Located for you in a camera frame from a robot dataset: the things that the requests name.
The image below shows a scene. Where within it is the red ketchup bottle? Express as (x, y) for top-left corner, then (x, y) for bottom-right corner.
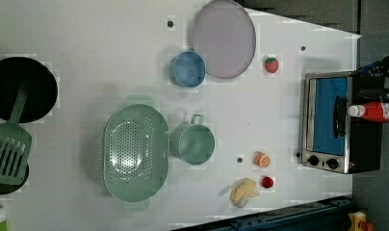
(348, 101), (389, 123)

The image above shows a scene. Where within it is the silver toaster oven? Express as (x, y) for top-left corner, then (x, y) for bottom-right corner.
(300, 72), (384, 174)

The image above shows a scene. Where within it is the blue cup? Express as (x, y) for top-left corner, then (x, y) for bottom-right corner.
(168, 51), (206, 88)

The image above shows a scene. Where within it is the green colander basket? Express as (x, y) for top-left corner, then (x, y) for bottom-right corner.
(102, 95), (169, 211)

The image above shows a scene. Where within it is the toy orange half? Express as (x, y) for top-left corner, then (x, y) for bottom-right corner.
(253, 151), (271, 167)

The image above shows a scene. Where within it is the toy banana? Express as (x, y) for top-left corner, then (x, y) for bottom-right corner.
(230, 178), (259, 208)

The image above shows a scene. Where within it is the lilac round plate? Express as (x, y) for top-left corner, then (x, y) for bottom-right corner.
(192, 0), (256, 79)

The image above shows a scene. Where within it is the toy strawberry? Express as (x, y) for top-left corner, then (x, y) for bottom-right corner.
(264, 57), (279, 73)

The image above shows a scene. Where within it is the toy red tomato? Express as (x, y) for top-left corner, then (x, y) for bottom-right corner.
(261, 176), (273, 189)

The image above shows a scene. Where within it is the green slotted spatula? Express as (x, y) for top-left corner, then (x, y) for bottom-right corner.
(0, 79), (32, 185)

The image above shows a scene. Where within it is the black frying pan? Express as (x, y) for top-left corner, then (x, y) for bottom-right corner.
(0, 57), (59, 123)

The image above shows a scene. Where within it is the black round coaster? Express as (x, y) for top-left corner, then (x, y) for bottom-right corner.
(0, 167), (30, 194)

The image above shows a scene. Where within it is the teal cup with handle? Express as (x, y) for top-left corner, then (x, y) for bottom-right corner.
(169, 114), (216, 166)

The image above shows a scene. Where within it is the blue metal frame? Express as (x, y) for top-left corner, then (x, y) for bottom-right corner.
(174, 196), (357, 231)

